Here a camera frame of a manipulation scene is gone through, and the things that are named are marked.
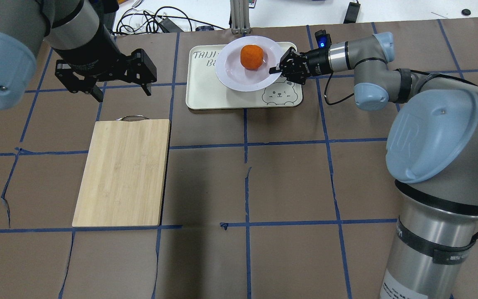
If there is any orange fruit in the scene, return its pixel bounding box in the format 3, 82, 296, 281
240, 45, 264, 70

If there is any cream bear tray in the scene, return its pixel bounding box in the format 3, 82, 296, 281
185, 45, 303, 110

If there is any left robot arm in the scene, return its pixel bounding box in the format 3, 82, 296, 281
0, 0, 157, 110

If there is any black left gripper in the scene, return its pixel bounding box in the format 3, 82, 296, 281
54, 25, 157, 103

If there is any aluminium frame post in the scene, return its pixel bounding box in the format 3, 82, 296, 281
230, 0, 251, 34

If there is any black power adapter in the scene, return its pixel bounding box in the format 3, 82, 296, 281
158, 18, 184, 33

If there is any bamboo cutting board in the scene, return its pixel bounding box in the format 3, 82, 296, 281
72, 118, 171, 228

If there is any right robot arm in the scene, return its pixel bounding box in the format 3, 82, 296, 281
269, 30, 478, 299

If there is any white round plate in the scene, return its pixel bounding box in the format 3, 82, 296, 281
215, 36, 284, 92

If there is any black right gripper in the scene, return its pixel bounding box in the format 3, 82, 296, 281
269, 47, 331, 85

